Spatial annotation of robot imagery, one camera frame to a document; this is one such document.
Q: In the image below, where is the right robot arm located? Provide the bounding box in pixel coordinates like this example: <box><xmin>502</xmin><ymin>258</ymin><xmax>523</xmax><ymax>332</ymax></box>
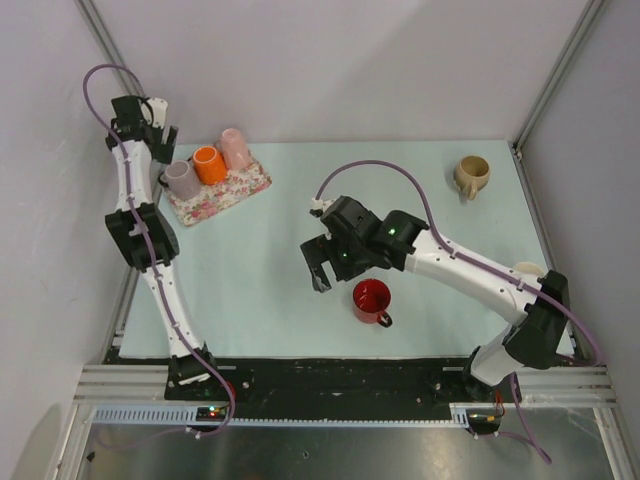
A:
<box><xmin>301</xmin><ymin>196</ymin><xmax>568</xmax><ymax>401</ymax></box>

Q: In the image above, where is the dark green mug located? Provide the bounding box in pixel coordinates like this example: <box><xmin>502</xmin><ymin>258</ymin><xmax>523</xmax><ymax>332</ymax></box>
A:
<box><xmin>513</xmin><ymin>261</ymin><xmax>547</xmax><ymax>277</ymax></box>

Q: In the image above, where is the left controller board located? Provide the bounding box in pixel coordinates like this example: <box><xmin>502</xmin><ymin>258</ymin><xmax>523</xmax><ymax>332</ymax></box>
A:
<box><xmin>196</xmin><ymin>406</ymin><xmax>228</xmax><ymax>422</ymax></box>

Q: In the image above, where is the controller board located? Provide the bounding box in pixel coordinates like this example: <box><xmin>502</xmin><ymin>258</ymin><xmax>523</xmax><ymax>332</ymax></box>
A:
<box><xmin>466</xmin><ymin>410</ymin><xmax>502</xmax><ymax>436</ymax></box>
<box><xmin>196</xmin><ymin>406</ymin><xmax>228</xmax><ymax>422</ymax></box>

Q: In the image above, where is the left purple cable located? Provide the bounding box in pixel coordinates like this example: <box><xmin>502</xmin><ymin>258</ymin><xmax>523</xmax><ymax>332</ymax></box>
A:
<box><xmin>82</xmin><ymin>63</ymin><xmax>237</xmax><ymax>454</ymax></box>

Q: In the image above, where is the pink mug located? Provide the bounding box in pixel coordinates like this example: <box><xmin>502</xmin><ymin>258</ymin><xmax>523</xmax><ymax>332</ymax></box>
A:
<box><xmin>215</xmin><ymin>128</ymin><xmax>251</xmax><ymax>171</ymax></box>

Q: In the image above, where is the aluminium frame rail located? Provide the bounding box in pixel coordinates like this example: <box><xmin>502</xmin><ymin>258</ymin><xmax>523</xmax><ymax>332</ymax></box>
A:
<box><xmin>74</xmin><ymin>360</ymin><xmax>617</xmax><ymax>407</ymax></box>

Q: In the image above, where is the lilac mug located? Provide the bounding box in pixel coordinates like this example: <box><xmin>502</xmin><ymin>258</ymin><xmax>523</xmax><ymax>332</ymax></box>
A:
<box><xmin>160</xmin><ymin>160</ymin><xmax>201</xmax><ymax>201</ymax></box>

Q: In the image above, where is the left corner aluminium post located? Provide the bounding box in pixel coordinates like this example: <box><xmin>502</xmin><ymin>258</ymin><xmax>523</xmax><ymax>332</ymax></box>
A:
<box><xmin>74</xmin><ymin>0</ymin><xmax>171</xmax><ymax>156</ymax></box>

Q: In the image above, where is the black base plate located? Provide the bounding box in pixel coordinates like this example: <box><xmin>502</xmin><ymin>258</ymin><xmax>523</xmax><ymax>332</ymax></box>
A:
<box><xmin>164</xmin><ymin>358</ymin><xmax>520</xmax><ymax>421</ymax></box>

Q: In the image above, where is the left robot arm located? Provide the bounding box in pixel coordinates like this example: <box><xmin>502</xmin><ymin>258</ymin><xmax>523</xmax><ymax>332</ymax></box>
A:
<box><xmin>105</xmin><ymin>95</ymin><xmax>222</xmax><ymax>399</ymax></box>

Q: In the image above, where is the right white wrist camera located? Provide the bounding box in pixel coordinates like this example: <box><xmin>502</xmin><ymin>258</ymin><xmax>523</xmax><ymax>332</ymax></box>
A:
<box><xmin>309</xmin><ymin>198</ymin><xmax>335</xmax><ymax>218</ymax></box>

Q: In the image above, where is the right corner aluminium post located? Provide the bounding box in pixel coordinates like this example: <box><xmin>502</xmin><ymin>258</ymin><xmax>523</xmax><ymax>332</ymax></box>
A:
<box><xmin>512</xmin><ymin>0</ymin><xmax>610</xmax><ymax>159</ymax></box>

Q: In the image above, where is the floral tray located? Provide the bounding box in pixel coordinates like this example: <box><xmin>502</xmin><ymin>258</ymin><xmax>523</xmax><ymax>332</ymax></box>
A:
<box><xmin>162</xmin><ymin>157</ymin><xmax>272</xmax><ymax>227</ymax></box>

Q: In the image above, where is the orange mug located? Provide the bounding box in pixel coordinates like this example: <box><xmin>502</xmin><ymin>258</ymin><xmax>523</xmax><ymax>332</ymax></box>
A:
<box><xmin>192</xmin><ymin>146</ymin><xmax>227</xmax><ymax>185</ymax></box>

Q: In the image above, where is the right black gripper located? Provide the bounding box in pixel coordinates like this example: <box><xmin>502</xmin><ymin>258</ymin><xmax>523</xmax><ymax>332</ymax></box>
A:
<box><xmin>301</xmin><ymin>232</ymin><xmax>374</xmax><ymax>293</ymax></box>

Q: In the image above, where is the corner aluminium post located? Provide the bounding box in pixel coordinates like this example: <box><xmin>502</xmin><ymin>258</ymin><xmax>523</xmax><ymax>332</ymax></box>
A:
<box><xmin>74</xmin><ymin>0</ymin><xmax>171</xmax><ymax>156</ymax></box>
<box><xmin>512</xmin><ymin>0</ymin><xmax>610</xmax><ymax>159</ymax></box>

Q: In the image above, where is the grey cable duct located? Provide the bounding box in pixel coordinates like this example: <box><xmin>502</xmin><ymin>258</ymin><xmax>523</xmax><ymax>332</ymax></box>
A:
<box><xmin>92</xmin><ymin>403</ymin><xmax>501</xmax><ymax>429</ymax></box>

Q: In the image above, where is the beige mug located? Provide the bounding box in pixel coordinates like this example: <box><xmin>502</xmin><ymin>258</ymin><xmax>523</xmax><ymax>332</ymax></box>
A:
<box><xmin>454</xmin><ymin>156</ymin><xmax>491</xmax><ymax>201</ymax></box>

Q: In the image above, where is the red mug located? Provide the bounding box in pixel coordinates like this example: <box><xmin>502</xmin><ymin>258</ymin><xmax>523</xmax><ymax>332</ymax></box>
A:
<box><xmin>352</xmin><ymin>278</ymin><xmax>393</xmax><ymax>328</ymax></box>

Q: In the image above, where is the right controller board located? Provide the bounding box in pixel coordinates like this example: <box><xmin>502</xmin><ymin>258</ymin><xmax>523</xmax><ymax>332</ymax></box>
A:
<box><xmin>466</xmin><ymin>410</ymin><xmax>502</xmax><ymax>436</ymax></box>

